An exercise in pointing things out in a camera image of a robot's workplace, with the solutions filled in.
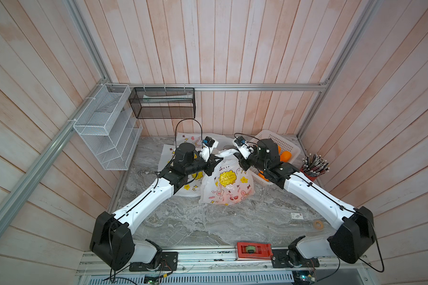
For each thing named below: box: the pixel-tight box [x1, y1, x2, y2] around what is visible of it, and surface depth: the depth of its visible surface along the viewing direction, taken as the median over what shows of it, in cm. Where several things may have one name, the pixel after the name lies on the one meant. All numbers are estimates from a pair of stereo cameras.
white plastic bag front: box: [198, 149, 256, 206], surface depth 83 cm
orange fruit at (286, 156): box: [279, 150, 292, 163], surface depth 104 cm
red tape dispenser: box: [236, 242, 274, 260], surface depth 73 cm
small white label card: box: [290, 212, 304, 220], surface depth 87 cm
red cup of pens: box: [299, 153, 330, 182], surface depth 87 cm
